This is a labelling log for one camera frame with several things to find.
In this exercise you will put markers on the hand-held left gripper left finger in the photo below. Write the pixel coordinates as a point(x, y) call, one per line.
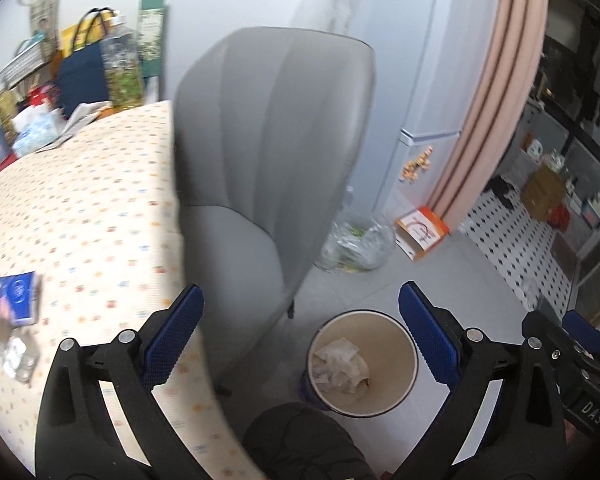
point(174, 337)

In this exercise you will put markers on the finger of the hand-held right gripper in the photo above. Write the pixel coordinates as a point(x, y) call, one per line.
point(587, 335)
point(555, 345)

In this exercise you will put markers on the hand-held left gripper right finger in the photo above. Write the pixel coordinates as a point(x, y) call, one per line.
point(429, 335)

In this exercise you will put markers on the white waste bin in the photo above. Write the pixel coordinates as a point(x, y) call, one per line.
point(380, 330)

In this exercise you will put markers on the large white tissue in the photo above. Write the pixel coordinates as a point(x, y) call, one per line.
point(337, 352)

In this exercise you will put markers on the small white tissue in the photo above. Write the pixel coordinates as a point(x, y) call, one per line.
point(347, 382)

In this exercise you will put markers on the small silver blister pack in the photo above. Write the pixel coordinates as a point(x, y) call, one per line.
point(22, 357)

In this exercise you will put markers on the blue and white packet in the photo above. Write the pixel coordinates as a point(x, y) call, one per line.
point(17, 295)

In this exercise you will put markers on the orange and white box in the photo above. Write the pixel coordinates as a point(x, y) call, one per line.
point(422, 232)

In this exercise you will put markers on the clear plastic bag of bottles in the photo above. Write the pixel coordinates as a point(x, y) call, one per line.
point(360, 245)

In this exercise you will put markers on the dotted cream tablecloth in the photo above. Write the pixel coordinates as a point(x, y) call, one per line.
point(95, 200)

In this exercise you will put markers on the person's dark trouser leg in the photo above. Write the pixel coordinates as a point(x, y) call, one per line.
point(305, 445)

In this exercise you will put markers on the yellow lizard fridge magnet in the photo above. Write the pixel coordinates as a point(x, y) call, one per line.
point(417, 163)

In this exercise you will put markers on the grey padded chair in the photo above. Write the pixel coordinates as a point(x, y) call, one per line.
point(270, 135)

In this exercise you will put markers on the dark storage shelf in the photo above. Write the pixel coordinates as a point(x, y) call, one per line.
point(585, 110)

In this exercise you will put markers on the pink curtain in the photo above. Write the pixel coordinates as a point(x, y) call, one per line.
point(500, 110)

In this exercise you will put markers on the loose white papers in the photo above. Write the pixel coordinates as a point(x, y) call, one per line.
point(80, 120)

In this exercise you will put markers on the blue tissue box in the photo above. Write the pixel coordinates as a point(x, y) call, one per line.
point(35, 132)

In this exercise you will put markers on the navy blue handbag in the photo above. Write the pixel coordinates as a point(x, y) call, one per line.
point(80, 85)

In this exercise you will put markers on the white fridge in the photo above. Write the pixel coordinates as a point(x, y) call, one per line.
point(410, 60)

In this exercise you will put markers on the small red container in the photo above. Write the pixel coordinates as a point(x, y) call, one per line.
point(42, 95)

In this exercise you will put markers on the clear bottle with green leaves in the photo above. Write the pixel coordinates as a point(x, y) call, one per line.
point(122, 65)

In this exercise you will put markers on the bottle of yellow tea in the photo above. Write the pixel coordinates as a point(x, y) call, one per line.
point(6, 112)

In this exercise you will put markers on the tall green box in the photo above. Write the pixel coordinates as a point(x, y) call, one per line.
point(152, 30)

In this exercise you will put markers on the yellow snack packet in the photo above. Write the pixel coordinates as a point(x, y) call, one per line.
point(70, 35)

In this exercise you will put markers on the tall white paper bag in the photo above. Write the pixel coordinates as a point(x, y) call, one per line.
point(42, 10)

